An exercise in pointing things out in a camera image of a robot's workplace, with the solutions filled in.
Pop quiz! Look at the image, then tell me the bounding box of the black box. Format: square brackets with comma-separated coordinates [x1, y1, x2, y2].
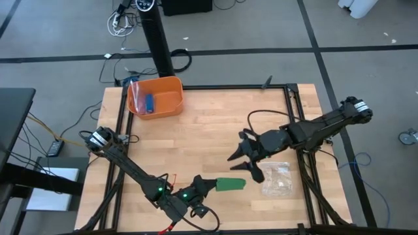
[161, 0, 213, 16]

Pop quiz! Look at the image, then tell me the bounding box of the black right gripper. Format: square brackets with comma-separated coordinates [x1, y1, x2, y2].
[227, 129, 267, 183]

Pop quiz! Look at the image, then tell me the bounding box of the black tower fan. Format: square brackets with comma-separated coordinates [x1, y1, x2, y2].
[135, 0, 176, 78]

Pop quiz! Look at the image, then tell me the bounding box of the white cable bundle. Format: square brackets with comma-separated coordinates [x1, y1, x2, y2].
[106, 11, 135, 37]

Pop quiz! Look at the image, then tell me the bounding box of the black power adapter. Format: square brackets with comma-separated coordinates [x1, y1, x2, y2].
[47, 140, 65, 157]

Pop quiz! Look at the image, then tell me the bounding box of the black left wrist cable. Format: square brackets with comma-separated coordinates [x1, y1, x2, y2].
[187, 204, 221, 232]

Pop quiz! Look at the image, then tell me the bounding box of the black floor cable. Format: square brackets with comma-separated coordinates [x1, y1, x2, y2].
[99, 54, 159, 87]

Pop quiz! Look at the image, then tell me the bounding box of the black desk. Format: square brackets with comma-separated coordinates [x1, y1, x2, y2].
[0, 87, 84, 226]

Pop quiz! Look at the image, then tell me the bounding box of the clear bag with pink stripe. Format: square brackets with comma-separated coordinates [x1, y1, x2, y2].
[129, 80, 148, 115]

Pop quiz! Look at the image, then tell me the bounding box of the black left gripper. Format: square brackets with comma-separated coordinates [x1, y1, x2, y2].
[176, 174, 219, 219]

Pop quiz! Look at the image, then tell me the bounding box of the grey caster wheel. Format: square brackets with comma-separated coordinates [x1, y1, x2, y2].
[398, 129, 418, 146]

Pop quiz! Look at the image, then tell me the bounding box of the clear zip bag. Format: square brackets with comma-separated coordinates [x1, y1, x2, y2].
[260, 161, 294, 198]

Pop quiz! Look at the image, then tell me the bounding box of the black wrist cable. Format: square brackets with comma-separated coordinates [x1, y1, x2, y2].
[247, 110, 300, 133]
[187, 204, 221, 232]

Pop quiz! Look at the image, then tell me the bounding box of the black coiled cable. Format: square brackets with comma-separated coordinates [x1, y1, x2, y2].
[170, 48, 193, 73]

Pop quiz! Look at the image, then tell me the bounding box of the yellow cable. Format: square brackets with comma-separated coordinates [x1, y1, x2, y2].
[25, 114, 86, 148]

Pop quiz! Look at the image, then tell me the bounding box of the black pointed frame bracket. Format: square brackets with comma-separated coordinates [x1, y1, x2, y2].
[261, 74, 274, 90]

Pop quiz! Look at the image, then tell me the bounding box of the blue bandage roll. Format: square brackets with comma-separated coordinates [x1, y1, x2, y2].
[145, 93, 155, 114]

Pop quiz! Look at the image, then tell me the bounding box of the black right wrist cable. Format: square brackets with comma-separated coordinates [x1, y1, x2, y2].
[247, 110, 300, 133]

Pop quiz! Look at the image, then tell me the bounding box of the white plastic object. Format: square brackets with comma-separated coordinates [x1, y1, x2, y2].
[338, 0, 379, 20]

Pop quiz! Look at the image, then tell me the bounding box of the orange plastic bin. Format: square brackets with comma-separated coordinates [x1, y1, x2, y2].
[127, 76, 184, 120]

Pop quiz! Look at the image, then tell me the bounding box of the green elastic bandage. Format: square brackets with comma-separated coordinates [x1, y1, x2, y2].
[215, 177, 247, 193]

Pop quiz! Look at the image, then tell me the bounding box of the long blue floor cable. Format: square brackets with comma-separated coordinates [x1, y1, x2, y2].
[338, 151, 392, 228]

